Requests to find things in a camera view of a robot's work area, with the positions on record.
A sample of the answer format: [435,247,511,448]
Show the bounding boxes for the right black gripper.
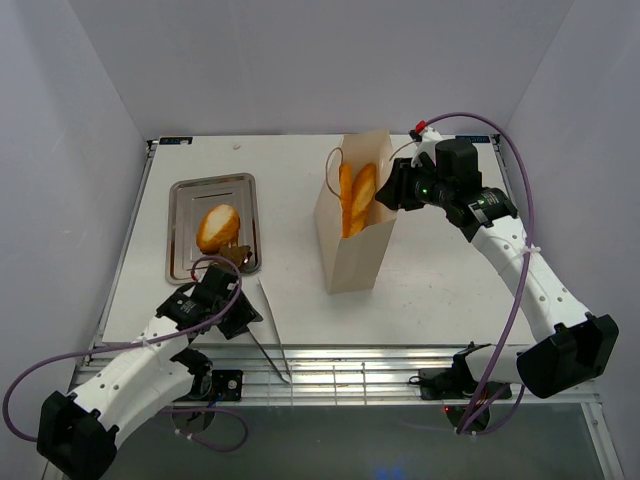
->
[374,156,452,211]

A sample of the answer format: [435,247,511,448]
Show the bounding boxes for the long baguette bread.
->
[350,163,377,236]
[339,162,353,238]

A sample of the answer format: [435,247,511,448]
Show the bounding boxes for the metal tongs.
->
[243,274,293,384]

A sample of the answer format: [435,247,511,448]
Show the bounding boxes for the beige paper bag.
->
[314,130,396,294]

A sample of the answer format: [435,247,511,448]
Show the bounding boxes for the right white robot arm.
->
[375,139,619,398]

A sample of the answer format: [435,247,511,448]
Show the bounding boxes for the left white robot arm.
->
[36,257,261,479]

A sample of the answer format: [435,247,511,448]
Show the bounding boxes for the oval bread loaf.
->
[196,204,241,254]

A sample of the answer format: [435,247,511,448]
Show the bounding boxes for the metal tray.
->
[166,173,262,284]

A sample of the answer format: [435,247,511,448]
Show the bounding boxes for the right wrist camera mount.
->
[409,120,444,167]

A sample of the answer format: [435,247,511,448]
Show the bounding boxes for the aluminium frame rail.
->
[64,344,601,409]

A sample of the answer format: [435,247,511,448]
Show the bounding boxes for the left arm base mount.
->
[191,370,244,402]

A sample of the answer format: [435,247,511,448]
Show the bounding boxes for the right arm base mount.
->
[407,368,477,400]

